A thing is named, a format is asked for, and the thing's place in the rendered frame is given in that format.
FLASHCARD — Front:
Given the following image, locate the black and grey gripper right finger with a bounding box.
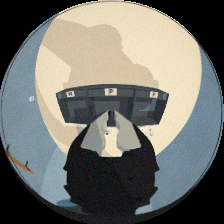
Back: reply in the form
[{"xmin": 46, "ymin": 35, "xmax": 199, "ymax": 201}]
[{"xmin": 113, "ymin": 110, "xmax": 160, "ymax": 172}]

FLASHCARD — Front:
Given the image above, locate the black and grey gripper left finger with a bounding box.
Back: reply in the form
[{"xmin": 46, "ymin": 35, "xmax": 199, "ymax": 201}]
[{"xmin": 63, "ymin": 110, "xmax": 110, "ymax": 171}]

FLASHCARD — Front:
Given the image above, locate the dark grey rack of bins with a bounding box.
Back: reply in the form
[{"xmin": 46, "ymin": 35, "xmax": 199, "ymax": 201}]
[{"xmin": 56, "ymin": 84, "xmax": 169, "ymax": 127}]

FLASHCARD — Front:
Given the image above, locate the white domino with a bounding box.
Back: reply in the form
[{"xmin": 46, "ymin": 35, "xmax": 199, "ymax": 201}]
[{"xmin": 138, "ymin": 126, "xmax": 146, "ymax": 132}]

